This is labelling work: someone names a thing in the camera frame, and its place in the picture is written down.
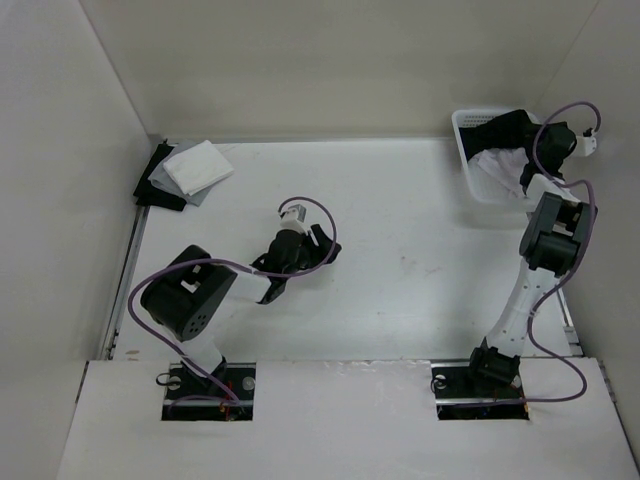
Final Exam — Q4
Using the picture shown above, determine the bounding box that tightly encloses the black tank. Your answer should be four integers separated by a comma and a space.
133, 141, 187, 212
460, 109, 540, 162

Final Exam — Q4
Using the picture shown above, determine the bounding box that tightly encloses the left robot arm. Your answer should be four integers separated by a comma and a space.
140, 224, 342, 399

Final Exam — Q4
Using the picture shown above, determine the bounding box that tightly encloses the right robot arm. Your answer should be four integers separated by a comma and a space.
463, 116, 598, 396

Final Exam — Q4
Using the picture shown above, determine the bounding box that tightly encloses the crumpled white tank top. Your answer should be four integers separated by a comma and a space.
469, 148, 529, 198

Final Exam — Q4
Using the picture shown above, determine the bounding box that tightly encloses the folded white tank top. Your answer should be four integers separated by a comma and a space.
163, 140, 234, 196

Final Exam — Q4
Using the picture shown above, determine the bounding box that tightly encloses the folded grey tank top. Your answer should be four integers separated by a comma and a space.
148, 140, 212, 206

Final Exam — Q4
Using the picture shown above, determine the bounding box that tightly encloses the folded black tank top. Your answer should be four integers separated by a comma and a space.
133, 141, 187, 212

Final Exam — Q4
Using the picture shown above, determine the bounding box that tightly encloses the white plastic mesh basket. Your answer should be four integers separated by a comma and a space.
451, 106, 576, 205

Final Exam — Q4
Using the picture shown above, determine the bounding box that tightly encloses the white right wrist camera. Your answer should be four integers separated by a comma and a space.
573, 128, 598, 158

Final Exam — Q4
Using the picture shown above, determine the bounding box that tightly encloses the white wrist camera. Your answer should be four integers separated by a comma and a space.
280, 204, 307, 234
573, 128, 598, 158

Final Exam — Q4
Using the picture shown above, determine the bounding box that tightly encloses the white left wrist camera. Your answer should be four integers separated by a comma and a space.
280, 204, 307, 234

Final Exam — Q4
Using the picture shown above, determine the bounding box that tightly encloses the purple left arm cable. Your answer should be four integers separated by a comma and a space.
128, 196, 337, 407

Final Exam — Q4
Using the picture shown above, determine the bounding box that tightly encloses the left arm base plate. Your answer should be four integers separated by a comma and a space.
155, 363, 257, 422

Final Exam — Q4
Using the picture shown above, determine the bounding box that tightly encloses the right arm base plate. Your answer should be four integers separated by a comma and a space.
430, 361, 529, 421

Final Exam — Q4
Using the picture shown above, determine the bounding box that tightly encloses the left metal table rail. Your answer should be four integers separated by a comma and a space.
97, 202, 149, 360

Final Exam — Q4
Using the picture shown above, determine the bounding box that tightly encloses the metal table rail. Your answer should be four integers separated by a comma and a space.
555, 289, 584, 357
97, 202, 149, 360

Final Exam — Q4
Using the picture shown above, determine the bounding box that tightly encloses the right metal table rail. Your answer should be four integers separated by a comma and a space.
555, 289, 584, 357

